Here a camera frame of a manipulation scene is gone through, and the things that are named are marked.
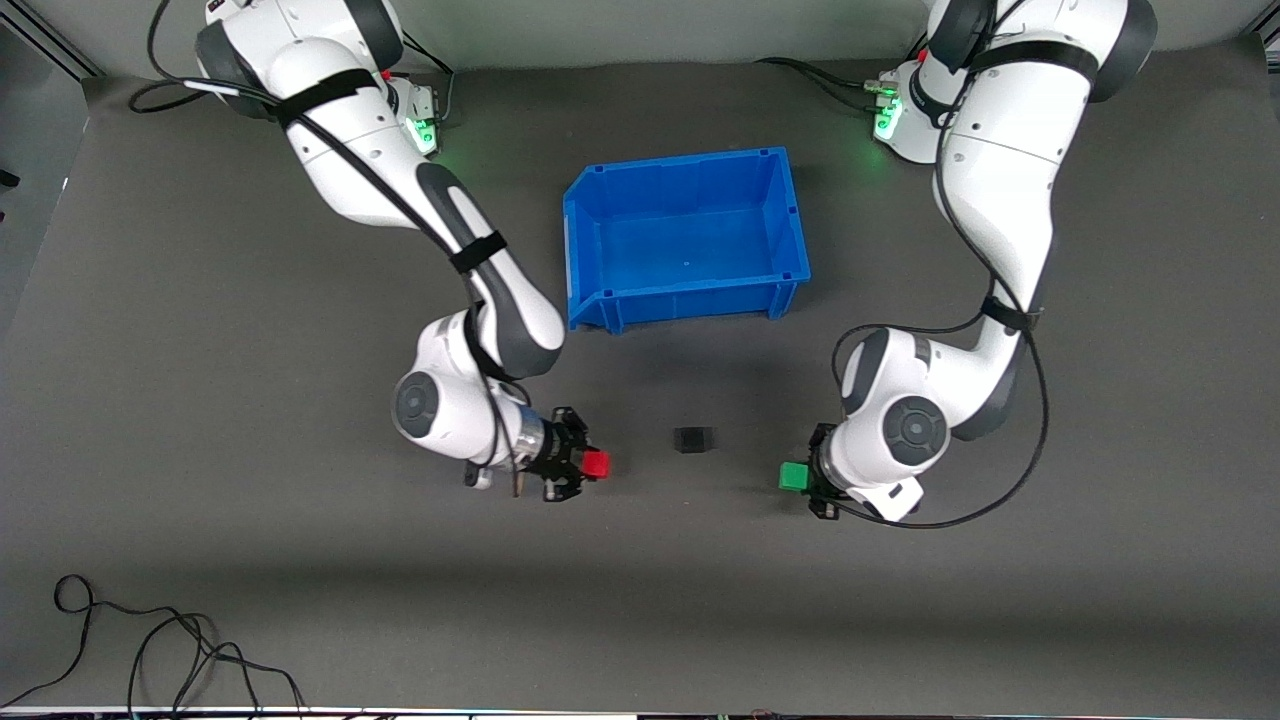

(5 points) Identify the aluminium frame profile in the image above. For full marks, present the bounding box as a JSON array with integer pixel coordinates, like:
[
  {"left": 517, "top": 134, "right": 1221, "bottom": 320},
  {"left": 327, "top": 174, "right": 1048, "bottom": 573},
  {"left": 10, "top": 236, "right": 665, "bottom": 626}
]
[{"left": 0, "top": 0, "right": 105, "bottom": 81}]

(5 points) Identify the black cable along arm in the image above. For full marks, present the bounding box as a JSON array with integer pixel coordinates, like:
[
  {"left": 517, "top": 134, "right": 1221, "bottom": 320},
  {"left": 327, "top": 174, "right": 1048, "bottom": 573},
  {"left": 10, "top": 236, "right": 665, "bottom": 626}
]
[
  {"left": 128, "top": 0, "right": 533, "bottom": 499},
  {"left": 832, "top": 0, "right": 1051, "bottom": 530}
]

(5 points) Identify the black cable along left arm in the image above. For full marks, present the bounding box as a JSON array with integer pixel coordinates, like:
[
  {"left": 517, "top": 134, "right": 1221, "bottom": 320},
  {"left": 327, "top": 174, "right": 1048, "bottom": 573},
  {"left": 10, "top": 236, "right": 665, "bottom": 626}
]
[{"left": 832, "top": 0, "right": 1051, "bottom": 530}]

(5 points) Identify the blue plastic storage bin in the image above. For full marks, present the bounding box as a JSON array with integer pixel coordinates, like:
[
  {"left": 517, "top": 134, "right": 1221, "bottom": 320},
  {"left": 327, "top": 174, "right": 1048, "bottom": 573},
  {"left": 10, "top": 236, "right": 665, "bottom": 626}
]
[{"left": 562, "top": 147, "right": 812, "bottom": 335}]

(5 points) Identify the black cable at left base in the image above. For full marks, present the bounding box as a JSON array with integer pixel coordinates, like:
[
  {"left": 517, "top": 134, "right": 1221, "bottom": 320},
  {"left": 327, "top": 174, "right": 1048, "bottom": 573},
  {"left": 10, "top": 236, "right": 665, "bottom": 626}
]
[{"left": 754, "top": 56, "right": 883, "bottom": 103}]

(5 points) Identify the loose black cable on mat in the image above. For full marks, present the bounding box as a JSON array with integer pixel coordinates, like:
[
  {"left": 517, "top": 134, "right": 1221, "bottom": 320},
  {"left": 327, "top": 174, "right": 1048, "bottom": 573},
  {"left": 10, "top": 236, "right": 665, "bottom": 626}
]
[{"left": 0, "top": 574, "right": 307, "bottom": 720}]

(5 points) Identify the black cable along right arm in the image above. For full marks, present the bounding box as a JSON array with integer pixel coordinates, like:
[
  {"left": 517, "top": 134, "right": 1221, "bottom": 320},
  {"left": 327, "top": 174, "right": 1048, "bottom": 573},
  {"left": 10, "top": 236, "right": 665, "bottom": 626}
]
[{"left": 128, "top": 0, "right": 533, "bottom": 499}]

